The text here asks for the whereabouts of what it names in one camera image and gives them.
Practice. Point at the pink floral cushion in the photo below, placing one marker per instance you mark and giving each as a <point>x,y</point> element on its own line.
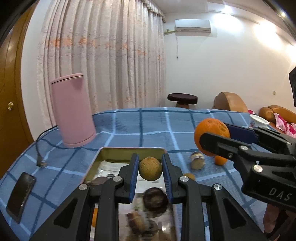
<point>283,125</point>

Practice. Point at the printed paper in tin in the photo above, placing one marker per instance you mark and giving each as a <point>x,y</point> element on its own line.
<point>106,168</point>

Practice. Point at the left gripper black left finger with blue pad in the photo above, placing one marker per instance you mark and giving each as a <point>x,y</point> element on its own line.
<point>72,219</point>

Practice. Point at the black smartphone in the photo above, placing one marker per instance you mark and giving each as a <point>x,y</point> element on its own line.
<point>19,196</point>

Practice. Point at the white air conditioner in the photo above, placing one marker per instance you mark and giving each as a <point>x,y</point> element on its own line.
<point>193,25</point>

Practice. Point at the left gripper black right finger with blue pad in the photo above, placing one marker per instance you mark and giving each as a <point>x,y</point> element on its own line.
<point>227,220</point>

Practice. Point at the small orange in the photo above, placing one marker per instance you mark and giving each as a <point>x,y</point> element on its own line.
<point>220,161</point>

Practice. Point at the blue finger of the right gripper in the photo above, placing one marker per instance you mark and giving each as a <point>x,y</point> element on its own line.
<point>246,135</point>

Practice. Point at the pink floral curtain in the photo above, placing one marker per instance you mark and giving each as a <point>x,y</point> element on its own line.
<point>118,46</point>

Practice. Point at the person's hand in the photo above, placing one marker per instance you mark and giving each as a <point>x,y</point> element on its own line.
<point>270,218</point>

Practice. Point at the gold metal tin box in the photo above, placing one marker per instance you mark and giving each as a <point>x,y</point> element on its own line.
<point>163,226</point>

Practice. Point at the wooden door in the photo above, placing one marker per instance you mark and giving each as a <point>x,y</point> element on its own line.
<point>15,132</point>

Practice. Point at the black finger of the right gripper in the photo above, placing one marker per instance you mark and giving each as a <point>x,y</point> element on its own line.
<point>224,147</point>

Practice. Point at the white printed enamel mug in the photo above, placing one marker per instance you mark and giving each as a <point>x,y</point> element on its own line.
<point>257,121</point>

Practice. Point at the pink electric kettle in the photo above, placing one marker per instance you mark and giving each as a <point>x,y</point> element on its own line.
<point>72,110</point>

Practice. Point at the dark round stool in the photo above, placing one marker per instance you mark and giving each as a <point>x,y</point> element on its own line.
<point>183,100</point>

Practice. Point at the brown leather armchair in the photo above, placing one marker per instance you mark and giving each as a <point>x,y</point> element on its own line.
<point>229,101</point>

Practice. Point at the small tan round fruit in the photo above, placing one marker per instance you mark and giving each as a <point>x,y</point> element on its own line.
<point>150,168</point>

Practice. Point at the brass door knob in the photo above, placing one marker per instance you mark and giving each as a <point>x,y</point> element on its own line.
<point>10,105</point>

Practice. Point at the brown leather sofa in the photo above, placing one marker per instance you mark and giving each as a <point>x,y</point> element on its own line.
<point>268,114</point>

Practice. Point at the blue plaid tablecloth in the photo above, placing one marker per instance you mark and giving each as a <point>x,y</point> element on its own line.
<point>59,170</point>

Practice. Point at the small yellow-brown fruit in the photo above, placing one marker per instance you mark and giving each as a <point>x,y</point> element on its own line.
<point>190,175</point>

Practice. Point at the orange in tin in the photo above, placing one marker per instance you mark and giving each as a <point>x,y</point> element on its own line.
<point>94,218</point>

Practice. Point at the dark brown passion fruit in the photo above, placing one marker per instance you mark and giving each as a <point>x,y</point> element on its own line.
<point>155,200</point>

